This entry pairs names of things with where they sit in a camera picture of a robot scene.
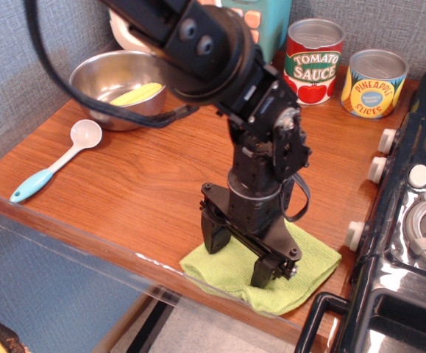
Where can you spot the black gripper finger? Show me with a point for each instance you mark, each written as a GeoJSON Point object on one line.
{"type": "Point", "coordinates": [215, 233]}
{"type": "Point", "coordinates": [265, 270]}

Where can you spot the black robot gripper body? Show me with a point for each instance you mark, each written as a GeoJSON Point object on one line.
{"type": "Point", "coordinates": [257, 222]}

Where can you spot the green cloth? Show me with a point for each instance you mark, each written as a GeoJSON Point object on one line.
{"type": "Point", "coordinates": [230, 271]}

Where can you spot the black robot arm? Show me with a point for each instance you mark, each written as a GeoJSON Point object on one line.
{"type": "Point", "coordinates": [207, 56]}

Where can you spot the white stove knob front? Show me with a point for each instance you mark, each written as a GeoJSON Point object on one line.
{"type": "Point", "coordinates": [353, 235]}

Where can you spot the white stove knob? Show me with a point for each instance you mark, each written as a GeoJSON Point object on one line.
{"type": "Point", "coordinates": [353, 235]}
{"type": "Point", "coordinates": [376, 169]}
{"type": "Point", "coordinates": [386, 140]}

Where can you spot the white stove knob middle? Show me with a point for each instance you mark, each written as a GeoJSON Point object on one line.
{"type": "Point", "coordinates": [376, 169]}

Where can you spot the black toy stove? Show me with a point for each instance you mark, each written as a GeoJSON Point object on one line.
{"type": "Point", "coordinates": [387, 311]}

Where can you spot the white stove knob rear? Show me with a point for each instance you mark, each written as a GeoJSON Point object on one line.
{"type": "Point", "coordinates": [386, 140]}

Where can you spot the yellow toy corn cob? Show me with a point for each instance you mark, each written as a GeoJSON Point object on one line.
{"type": "Point", "coordinates": [143, 93]}

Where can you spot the white round stove button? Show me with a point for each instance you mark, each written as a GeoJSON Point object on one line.
{"type": "Point", "coordinates": [417, 176]}

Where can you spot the tomato sauce can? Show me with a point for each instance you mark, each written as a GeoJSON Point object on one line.
{"type": "Point", "coordinates": [313, 55]}

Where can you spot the pineapple slices can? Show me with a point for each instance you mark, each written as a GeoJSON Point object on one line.
{"type": "Point", "coordinates": [373, 83]}

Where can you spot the teal toy microwave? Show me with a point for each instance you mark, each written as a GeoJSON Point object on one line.
{"type": "Point", "coordinates": [267, 21]}

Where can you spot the stainless steel bowl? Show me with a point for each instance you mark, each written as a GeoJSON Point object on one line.
{"type": "Point", "coordinates": [107, 76]}

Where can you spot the black oven door handle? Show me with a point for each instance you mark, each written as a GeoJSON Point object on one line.
{"type": "Point", "coordinates": [323, 302]}

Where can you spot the white spoon with blue handle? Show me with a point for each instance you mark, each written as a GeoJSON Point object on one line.
{"type": "Point", "coordinates": [84, 134]}

